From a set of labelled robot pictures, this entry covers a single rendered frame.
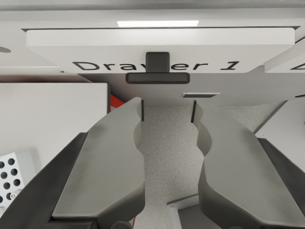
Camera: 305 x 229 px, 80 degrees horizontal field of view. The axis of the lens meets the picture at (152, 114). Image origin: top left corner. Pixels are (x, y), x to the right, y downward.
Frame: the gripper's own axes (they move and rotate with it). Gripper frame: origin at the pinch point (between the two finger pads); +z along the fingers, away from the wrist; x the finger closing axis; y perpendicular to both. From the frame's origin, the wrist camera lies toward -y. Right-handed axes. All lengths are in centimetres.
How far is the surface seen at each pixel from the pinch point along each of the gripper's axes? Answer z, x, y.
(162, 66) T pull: 10.0, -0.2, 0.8
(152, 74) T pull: 9.3, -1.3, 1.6
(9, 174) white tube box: 10.3, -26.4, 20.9
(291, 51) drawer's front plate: 14.1, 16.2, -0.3
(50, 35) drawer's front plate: 10.1, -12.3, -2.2
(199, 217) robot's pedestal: 41, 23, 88
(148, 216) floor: 49, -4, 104
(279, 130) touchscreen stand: 77, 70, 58
